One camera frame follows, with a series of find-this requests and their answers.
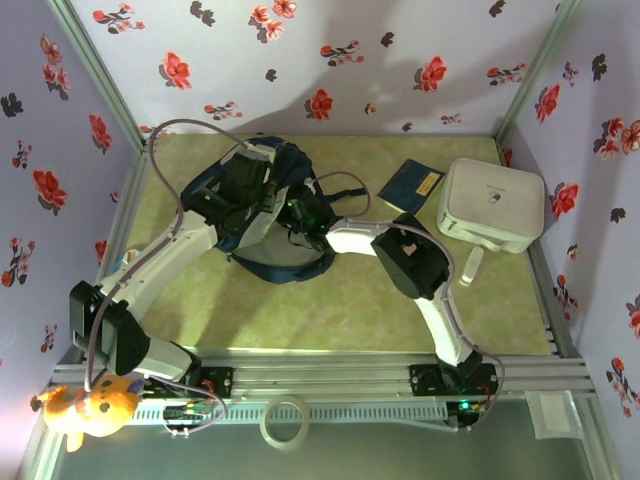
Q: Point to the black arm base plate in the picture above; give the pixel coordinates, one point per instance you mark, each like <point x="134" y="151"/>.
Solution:
<point x="220" y="382"/>
<point x="422" y="380"/>

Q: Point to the small white and blue object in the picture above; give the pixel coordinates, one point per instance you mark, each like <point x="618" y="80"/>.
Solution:
<point x="129" y="256"/>

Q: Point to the aluminium cage frame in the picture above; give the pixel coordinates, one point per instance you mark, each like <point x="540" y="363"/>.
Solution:
<point x="320" y="365"/>

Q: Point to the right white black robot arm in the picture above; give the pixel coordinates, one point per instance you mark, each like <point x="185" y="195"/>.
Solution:
<point x="360" y="240"/>

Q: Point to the orange plush toy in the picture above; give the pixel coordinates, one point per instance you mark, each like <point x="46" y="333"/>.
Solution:
<point x="95" y="407"/>

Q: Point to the blue Little Prince book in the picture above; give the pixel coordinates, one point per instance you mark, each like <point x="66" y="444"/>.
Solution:
<point x="407" y="187"/>

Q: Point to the clear tape roll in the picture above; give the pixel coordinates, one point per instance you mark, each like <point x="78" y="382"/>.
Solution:
<point x="266" y="425"/>

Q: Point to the small green circuit board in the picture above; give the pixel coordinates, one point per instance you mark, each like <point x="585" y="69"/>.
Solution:
<point x="187" y="412"/>
<point x="465" y="406"/>

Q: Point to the navy blue backpack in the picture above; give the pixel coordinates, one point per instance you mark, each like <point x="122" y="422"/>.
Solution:
<point x="280" y="260"/>

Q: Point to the white zipped storage case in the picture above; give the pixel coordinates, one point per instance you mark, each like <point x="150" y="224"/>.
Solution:
<point x="492" y="202"/>

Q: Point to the white paper patch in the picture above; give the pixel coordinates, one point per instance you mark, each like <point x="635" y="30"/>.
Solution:
<point x="550" y="415"/>

